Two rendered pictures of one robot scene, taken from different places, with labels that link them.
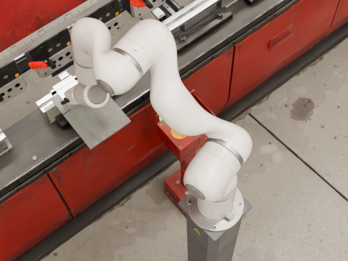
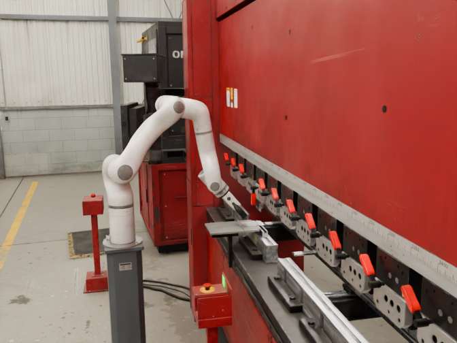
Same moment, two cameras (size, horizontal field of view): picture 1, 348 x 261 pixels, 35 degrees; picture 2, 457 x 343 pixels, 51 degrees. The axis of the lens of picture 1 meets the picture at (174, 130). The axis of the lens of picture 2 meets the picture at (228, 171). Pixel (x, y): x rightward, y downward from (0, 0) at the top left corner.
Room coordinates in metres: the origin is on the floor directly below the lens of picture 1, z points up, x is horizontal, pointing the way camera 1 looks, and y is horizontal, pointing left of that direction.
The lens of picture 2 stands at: (1.96, -1.97, 1.78)
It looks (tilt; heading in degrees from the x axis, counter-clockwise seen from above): 11 degrees down; 113
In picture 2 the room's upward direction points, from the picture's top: 1 degrees counter-clockwise
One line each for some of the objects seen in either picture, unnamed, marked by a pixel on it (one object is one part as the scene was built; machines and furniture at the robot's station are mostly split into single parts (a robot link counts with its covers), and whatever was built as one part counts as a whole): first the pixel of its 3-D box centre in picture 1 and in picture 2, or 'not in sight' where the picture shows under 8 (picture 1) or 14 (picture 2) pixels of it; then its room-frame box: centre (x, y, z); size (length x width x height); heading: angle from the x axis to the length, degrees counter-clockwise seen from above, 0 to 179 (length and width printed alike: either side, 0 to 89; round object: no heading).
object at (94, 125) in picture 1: (90, 110); (231, 226); (1.03, 0.30, 1.00); 0.26 x 0.18 x 0.01; 35
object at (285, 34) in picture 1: (281, 38); not in sight; (1.60, -0.55, 0.58); 0.15 x 0.02 x 0.07; 125
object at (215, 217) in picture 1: (216, 194); (122, 224); (0.63, -0.12, 1.09); 0.19 x 0.19 x 0.18
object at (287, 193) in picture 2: not in sight; (295, 205); (1.48, -0.09, 1.26); 0.15 x 0.09 x 0.17; 125
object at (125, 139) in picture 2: not in sight; (134, 127); (-0.05, 1.05, 1.42); 0.45 x 0.12 x 0.36; 113
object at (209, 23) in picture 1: (201, 29); (283, 292); (1.45, -0.14, 0.89); 0.30 x 0.05 x 0.03; 125
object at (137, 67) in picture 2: not in sight; (147, 112); (0.01, 1.13, 1.53); 0.51 x 0.25 x 0.85; 113
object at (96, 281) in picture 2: not in sight; (95, 241); (-0.59, 1.19, 0.41); 0.25 x 0.20 x 0.83; 35
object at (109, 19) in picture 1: (96, 16); (267, 184); (1.25, 0.24, 1.26); 0.15 x 0.09 x 0.17; 125
